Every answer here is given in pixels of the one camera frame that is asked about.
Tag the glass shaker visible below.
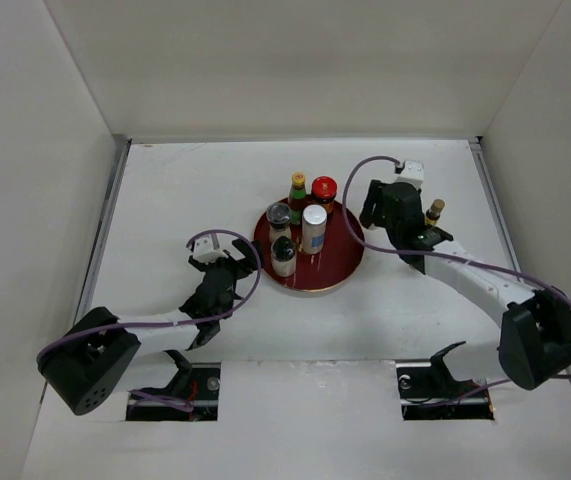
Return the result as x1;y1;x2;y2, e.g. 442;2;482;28
271;236;297;278
266;202;292;244

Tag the red lid sauce jar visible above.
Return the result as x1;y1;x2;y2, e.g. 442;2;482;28
311;176;338;218

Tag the white tall canister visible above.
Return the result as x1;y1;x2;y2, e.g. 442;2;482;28
301;204;327;255

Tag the green label sauce bottle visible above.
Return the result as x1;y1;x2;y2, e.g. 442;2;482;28
288;172;308;226

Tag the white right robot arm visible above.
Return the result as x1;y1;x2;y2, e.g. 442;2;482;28
359;180;571;390

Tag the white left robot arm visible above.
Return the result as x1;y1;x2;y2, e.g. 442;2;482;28
37;230;265;416

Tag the yellow label oil bottle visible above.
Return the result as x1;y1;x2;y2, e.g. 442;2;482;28
425;199;445;226

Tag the red round tray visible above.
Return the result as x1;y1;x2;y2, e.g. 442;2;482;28
252;200;364;292

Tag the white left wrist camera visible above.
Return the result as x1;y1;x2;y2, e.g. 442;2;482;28
189;235;226;264

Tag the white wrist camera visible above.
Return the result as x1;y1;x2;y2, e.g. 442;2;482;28
395;160;425;190
189;235;226;264

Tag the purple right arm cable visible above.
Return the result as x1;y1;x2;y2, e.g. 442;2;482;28
342;155;571;406

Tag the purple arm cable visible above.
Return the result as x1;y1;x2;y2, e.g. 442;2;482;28
36;228;262;414
342;155;571;406

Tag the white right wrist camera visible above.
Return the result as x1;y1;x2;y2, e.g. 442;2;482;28
395;160;425;190

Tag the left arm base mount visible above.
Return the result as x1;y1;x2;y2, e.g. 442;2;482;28
125;350;222;422

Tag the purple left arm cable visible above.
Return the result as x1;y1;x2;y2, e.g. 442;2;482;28
36;228;262;414

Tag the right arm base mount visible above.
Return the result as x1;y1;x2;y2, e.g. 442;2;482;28
396;342;494;421

